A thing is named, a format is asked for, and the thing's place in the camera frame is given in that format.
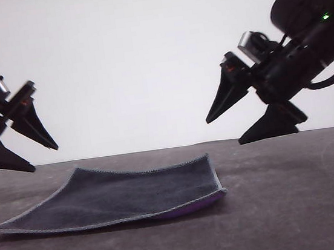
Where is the purple towel with grey hem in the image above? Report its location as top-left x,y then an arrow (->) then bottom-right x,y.
0,149 -> 230,242

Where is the grey table cloth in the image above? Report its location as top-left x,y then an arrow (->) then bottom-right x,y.
0,125 -> 334,250

